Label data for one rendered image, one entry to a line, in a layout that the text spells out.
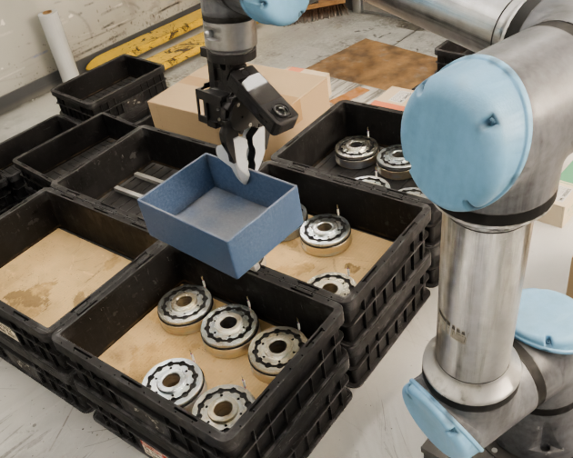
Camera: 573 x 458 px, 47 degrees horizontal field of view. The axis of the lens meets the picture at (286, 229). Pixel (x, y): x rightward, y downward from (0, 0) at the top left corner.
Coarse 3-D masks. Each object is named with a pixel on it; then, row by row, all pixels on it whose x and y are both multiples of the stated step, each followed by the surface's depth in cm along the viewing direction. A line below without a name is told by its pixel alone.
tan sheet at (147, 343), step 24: (144, 336) 121; (168, 336) 120; (192, 336) 119; (120, 360) 117; (144, 360) 116; (192, 360) 115; (216, 360) 114; (240, 360) 113; (216, 384) 110; (240, 384) 109; (264, 384) 108
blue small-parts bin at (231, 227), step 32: (160, 192) 104; (192, 192) 110; (224, 192) 111; (256, 192) 105; (288, 192) 97; (160, 224) 101; (192, 224) 94; (224, 224) 104; (256, 224) 93; (288, 224) 99; (224, 256) 93; (256, 256) 96
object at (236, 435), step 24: (144, 264) 122; (288, 288) 111; (336, 312) 105; (312, 336) 102; (96, 360) 104; (120, 384) 101; (288, 384) 97; (168, 408) 95; (264, 408) 94; (192, 432) 93; (216, 432) 90; (240, 432) 90
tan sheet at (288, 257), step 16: (352, 240) 135; (368, 240) 134; (384, 240) 133; (272, 256) 134; (288, 256) 133; (304, 256) 133; (336, 256) 131; (352, 256) 131; (368, 256) 130; (288, 272) 130; (304, 272) 129; (320, 272) 128; (336, 272) 128; (352, 272) 127
